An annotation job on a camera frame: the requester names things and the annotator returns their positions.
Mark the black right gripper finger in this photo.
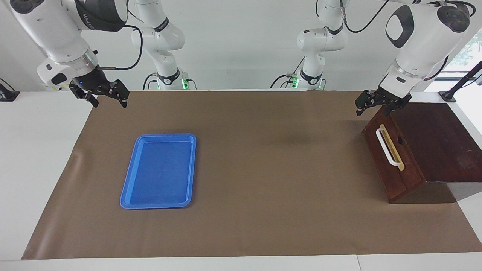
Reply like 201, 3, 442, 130
69, 82, 99, 108
107, 80, 130, 108

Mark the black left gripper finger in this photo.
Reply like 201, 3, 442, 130
383, 96, 412, 116
355, 90, 381, 116

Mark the wooden drawer with white handle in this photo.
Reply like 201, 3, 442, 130
363, 112, 424, 201

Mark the dark wooden cabinet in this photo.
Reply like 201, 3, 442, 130
362, 102, 482, 204

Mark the black pole stand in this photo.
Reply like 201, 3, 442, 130
439, 60, 482, 103

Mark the blue plastic tray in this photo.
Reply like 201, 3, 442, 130
120, 133, 197, 210

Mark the brown table mat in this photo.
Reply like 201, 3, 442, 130
21, 90, 482, 260

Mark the black right base cable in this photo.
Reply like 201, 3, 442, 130
142, 73, 159, 91

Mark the black base cable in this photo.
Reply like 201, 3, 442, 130
270, 56, 305, 89
142, 73, 159, 91

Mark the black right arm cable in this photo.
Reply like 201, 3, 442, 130
100, 24, 144, 71

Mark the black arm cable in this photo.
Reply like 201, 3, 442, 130
341, 0, 390, 33
100, 24, 144, 71

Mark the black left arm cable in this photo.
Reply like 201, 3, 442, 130
341, 0, 390, 33

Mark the black clamp mount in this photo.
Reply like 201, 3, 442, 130
0, 78, 20, 102

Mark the black left base cable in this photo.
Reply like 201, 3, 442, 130
270, 56, 305, 89

